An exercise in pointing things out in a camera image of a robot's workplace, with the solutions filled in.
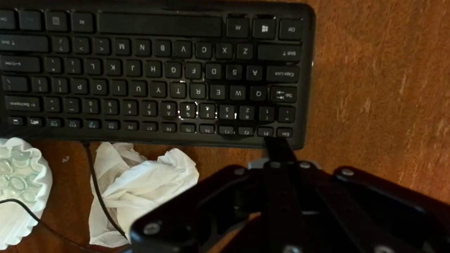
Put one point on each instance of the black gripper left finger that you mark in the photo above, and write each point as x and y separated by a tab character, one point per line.
275	206

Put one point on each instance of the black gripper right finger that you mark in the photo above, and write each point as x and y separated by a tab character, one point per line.
338	212

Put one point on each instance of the black computer keyboard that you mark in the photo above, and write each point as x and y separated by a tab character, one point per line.
155	71

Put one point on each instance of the crumpled white tissue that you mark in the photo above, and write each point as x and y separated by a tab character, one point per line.
145	188

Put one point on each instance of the white paper coffee filter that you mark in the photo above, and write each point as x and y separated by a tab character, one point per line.
22	188

